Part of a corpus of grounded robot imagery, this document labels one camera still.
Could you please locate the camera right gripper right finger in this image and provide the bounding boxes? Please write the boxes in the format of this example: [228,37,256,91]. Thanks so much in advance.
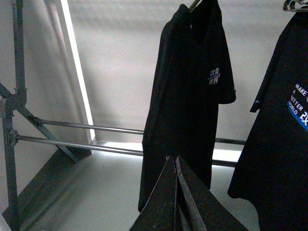
[176,156,247,231]

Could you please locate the camera right gripper left finger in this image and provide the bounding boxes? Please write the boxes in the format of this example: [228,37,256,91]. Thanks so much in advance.
[130,156,178,231]

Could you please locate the black t-shirt small chest logo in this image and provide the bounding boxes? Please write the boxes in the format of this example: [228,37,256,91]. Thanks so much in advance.
[138,0,236,211]

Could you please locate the black t-shirt blue print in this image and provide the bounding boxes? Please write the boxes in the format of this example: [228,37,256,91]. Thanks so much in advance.
[228,12,308,231]

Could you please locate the grey metal clothes rack frame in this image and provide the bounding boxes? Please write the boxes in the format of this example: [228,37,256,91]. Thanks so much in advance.
[0,0,246,231]

